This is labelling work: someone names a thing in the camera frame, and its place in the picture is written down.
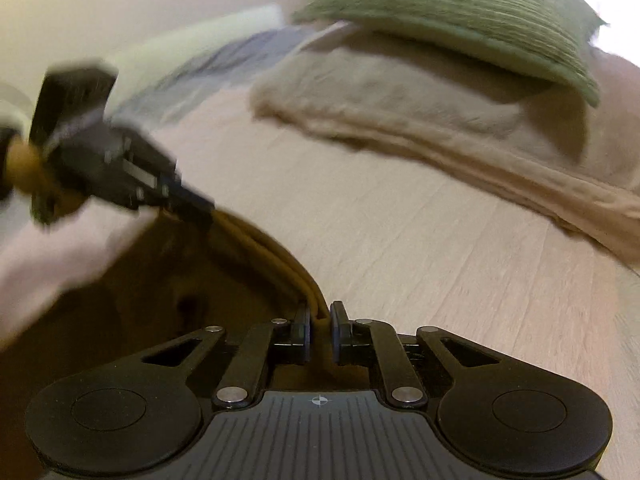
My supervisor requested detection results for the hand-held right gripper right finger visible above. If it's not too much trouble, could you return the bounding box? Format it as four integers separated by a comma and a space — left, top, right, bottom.
330, 301, 501, 408

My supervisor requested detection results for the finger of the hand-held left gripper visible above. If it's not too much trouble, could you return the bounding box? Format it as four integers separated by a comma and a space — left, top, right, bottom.
161, 174, 217, 232

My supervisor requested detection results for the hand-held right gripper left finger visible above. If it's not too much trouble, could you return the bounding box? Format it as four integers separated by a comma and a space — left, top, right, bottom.
142, 305, 313, 408

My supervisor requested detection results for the brown long-sleeved sweater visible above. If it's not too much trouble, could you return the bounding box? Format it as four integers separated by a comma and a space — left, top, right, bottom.
0, 207, 332, 480

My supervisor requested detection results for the person's left hand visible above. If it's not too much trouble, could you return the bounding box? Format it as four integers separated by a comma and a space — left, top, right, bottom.
6, 140, 53, 195

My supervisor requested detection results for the beige folded blanket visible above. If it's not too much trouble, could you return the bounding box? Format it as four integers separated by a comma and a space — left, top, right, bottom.
249, 21, 640, 267

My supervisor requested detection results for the green ribbed pillow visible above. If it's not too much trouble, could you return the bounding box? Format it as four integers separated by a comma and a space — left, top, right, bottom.
291, 0, 609, 109

